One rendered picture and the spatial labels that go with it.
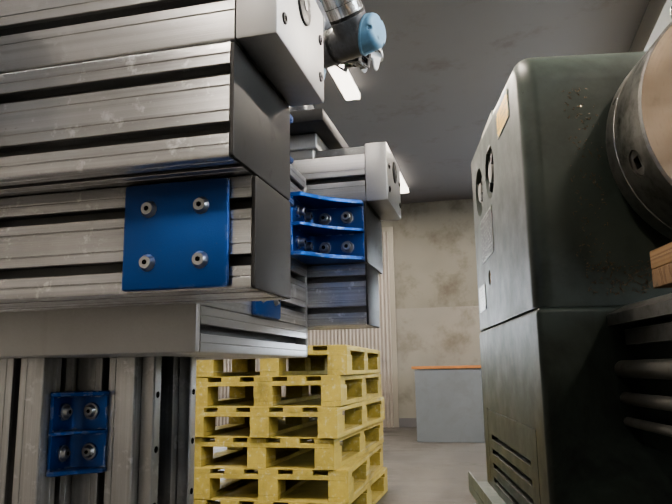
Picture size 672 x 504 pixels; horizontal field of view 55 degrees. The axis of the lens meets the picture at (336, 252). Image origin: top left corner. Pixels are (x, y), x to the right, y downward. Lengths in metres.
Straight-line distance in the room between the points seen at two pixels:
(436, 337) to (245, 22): 8.63
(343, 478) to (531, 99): 2.59
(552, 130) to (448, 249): 8.22
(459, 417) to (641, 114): 6.53
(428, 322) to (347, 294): 8.15
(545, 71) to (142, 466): 0.76
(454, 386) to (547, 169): 6.35
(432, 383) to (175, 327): 6.72
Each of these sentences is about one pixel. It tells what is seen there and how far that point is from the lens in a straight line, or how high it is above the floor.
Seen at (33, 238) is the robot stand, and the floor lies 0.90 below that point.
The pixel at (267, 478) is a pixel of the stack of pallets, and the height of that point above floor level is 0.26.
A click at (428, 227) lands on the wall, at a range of 9.27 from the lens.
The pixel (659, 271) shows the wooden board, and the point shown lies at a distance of 0.75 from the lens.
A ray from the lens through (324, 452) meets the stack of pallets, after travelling 3.34.
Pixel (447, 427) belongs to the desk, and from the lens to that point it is 7.30.
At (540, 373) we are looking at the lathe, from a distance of 0.94.
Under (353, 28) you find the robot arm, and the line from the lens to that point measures 1.38.
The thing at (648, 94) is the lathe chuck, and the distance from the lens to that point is 0.88.
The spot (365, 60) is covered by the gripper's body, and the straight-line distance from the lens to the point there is 1.65.
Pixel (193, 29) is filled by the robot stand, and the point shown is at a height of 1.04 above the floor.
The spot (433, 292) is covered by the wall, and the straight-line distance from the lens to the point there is 9.12.
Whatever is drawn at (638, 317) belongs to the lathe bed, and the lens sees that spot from 0.85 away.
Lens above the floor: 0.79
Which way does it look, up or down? 10 degrees up
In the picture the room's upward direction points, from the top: 1 degrees counter-clockwise
